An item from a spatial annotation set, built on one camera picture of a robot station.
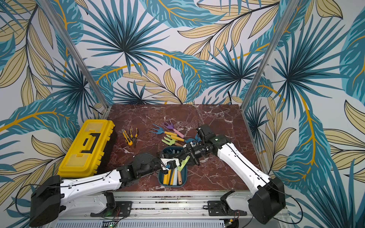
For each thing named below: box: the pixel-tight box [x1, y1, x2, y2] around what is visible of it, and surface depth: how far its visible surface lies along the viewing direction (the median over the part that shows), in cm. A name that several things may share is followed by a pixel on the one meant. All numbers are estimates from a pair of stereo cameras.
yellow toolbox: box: [57, 119, 118, 178], surface depth 78 cm
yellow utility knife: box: [121, 128, 134, 146], surface depth 101 cm
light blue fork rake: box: [172, 167, 178, 186], surface depth 81 cm
